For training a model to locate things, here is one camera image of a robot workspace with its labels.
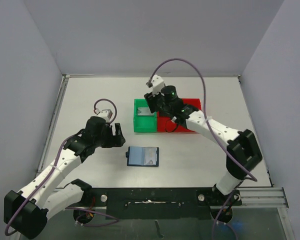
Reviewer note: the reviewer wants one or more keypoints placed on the right red plastic bin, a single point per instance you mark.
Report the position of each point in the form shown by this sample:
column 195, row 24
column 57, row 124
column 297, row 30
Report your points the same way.
column 196, row 102

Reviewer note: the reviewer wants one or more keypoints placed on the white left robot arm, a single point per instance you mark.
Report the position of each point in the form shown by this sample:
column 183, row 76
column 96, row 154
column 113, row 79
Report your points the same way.
column 28, row 210

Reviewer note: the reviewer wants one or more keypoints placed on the aluminium table edge rail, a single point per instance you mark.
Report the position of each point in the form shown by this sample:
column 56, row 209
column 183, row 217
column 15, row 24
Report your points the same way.
column 53, row 120

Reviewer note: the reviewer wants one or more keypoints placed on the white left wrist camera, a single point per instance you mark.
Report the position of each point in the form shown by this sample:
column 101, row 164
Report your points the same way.
column 105, row 114

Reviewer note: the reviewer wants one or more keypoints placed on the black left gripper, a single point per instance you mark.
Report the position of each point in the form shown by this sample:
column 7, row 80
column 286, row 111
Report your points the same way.
column 119, row 139

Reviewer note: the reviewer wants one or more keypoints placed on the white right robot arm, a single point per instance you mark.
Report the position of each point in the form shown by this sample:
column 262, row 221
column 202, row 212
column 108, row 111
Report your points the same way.
column 242, row 151

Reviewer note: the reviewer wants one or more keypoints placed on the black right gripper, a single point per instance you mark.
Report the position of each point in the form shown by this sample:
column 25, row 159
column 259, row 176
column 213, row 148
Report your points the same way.
column 151, row 103

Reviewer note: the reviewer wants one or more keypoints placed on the red plastic bin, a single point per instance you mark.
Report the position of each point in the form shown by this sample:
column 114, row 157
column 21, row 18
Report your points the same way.
column 165, row 125
column 196, row 102

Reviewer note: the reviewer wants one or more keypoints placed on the middle red plastic bin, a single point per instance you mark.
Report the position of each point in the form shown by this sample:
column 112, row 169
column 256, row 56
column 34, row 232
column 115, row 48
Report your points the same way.
column 165, row 125

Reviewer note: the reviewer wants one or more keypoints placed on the blue leather card holder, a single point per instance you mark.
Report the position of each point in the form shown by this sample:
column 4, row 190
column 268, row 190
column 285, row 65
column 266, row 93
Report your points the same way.
column 135, row 156

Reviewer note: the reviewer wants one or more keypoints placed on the green plastic bin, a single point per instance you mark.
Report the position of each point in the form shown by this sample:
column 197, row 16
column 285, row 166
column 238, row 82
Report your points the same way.
column 143, row 124

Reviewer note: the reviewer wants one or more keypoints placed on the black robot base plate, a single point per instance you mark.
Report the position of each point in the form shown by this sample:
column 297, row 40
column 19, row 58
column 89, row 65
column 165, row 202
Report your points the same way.
column 159, row 203

